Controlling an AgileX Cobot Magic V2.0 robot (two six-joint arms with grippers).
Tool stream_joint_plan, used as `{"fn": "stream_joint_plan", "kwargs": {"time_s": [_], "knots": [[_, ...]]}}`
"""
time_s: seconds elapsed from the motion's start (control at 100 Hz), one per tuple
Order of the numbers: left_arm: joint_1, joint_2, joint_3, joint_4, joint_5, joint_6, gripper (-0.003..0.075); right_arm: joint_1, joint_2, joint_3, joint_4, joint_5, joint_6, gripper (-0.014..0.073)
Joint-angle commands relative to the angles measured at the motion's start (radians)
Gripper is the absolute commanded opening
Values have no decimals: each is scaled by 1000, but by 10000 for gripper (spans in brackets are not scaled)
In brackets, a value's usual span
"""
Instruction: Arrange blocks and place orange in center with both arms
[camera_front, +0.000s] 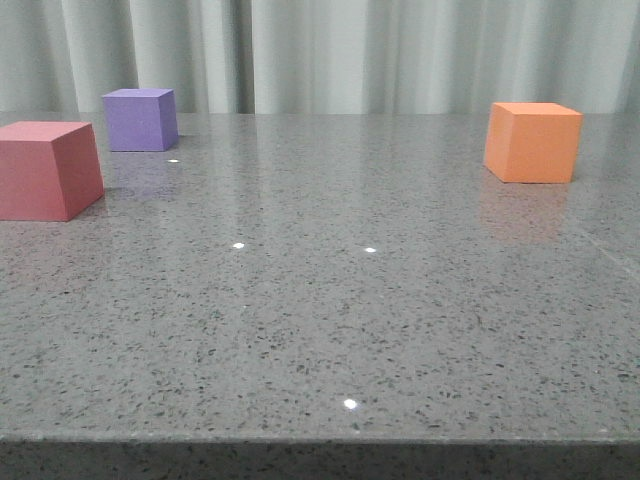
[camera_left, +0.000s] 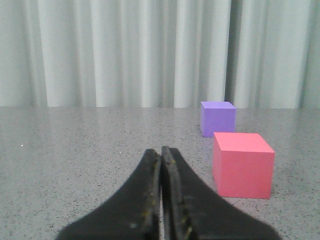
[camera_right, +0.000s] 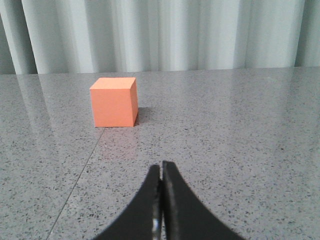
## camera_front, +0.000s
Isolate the orange foam cube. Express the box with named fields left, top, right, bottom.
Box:
left=484, top=102, right=583, bottom=184

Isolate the purple foam cube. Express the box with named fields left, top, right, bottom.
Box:
left=102, top=88, right=179, bottom=151

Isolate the red foam cube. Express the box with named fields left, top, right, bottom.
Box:
left=1, top=121, right=104, bottom=221

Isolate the pale green curtain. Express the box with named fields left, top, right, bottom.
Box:
left=1, top=1, right=639, bottom=114

